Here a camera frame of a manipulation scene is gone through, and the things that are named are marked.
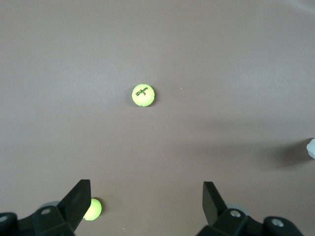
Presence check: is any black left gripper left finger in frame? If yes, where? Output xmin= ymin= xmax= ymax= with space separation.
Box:
xmin=32 ymin=179 xmax=92 ymax=236

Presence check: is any blue white tennis ball can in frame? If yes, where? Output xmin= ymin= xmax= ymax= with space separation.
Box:
xmin=306 ymin=138 xmax=315 ymax=160

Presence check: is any yellow tennis ball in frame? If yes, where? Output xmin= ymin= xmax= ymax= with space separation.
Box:
xmin=132 ymin=84 xmax=156 ymax=107
xmin=82 ymin=198 xmax=102 ymax=221

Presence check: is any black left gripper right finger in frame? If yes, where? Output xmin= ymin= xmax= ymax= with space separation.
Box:
xmin=196 ymin=181 xmax=261 ymax=236

